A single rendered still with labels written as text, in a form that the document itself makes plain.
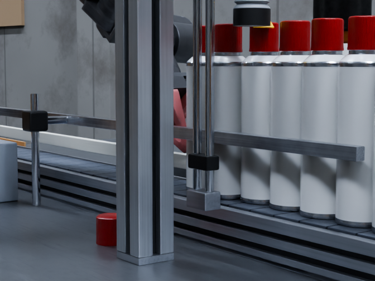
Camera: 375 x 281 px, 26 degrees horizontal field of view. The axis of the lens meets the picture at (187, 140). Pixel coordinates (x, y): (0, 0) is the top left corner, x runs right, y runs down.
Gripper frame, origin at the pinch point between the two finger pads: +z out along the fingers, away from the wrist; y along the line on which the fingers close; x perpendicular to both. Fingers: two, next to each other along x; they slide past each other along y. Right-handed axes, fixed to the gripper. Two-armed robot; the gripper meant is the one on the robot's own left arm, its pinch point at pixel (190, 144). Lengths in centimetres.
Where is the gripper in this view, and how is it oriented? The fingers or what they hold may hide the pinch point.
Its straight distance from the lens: 104.4
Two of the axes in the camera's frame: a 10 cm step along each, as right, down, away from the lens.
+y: 8.0, -0.7, 6.0
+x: -4.7, 5.4, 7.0
